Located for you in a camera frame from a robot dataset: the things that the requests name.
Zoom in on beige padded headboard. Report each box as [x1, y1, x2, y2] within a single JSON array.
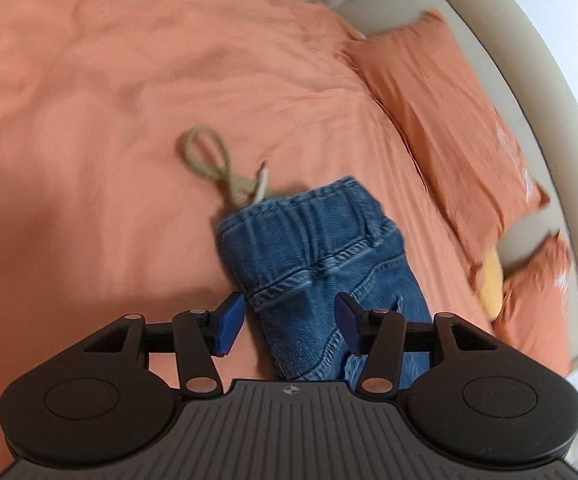
[[328, 0, 578, 382]]

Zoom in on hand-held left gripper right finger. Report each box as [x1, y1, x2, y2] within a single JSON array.
[[334, 292, 500, 397]]

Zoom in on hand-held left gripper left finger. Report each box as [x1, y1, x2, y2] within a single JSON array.
[[83, 291, 246, 397]]

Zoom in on orange embroidered pillow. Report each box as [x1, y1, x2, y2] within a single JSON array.
[[492, 231, 576, 377], [343, 9, 552, 273]]

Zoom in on white drawstring cord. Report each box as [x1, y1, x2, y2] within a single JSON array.
[[253, 159, 270, 207]]

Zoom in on blue denim pants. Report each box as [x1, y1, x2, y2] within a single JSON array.
[[217, 175, 436, 392]]

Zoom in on yellow cushion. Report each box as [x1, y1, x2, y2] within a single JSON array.
[[478, 249, 508, 322]]

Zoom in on bed with orange sheet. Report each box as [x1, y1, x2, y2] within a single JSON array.
[[0, 0, 578, 462]]

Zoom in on khaki fabric belt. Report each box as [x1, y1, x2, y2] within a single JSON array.
[[176, 126, 270, 209]]

